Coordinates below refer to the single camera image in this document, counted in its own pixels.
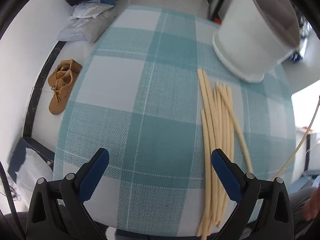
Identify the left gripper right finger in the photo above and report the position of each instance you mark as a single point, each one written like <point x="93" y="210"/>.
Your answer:
<point x="242" y="188"/>

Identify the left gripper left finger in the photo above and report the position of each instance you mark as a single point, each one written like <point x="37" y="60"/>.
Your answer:
<point x="77" y="188"/>

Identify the long wooden chopstick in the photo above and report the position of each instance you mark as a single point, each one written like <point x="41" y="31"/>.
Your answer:
<point x="243" y="144"/>

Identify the person's right hand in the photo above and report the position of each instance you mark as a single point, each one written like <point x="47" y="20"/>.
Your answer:
<point x="311" y="208"/>

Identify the tan suede boot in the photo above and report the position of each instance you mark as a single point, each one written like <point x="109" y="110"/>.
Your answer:
<point x="62" y="91"/>
<point x="61" y="70"/>

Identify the teal plaid tablecloth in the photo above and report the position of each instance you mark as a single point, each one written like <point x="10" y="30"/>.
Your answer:
<point x="138" y="96"/>

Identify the white grey utensil holder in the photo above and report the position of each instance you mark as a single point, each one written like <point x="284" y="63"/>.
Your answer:
<point x="256" y="36"/>

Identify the grey plastic parcel bag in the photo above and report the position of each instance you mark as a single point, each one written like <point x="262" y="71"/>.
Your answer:
<point x="87" y="29"/>

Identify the white plastic parcel bag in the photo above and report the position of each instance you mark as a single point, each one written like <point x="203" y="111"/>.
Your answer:
<point x="92" y="10"/>

